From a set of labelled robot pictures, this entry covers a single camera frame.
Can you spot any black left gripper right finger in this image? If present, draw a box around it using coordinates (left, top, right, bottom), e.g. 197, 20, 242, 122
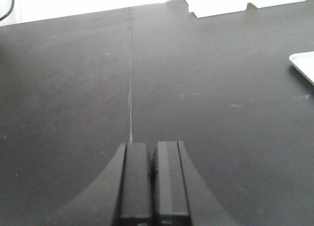
153, 141, 236, 226

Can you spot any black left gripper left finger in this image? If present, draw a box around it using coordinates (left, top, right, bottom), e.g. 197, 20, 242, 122
52, 143, 152, 226

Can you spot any silver metal tray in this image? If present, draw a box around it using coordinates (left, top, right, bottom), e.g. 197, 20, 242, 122
289, 51, 314, 85

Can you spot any grey power cable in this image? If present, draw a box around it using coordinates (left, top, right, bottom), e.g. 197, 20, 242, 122
0, 0, 15, 22

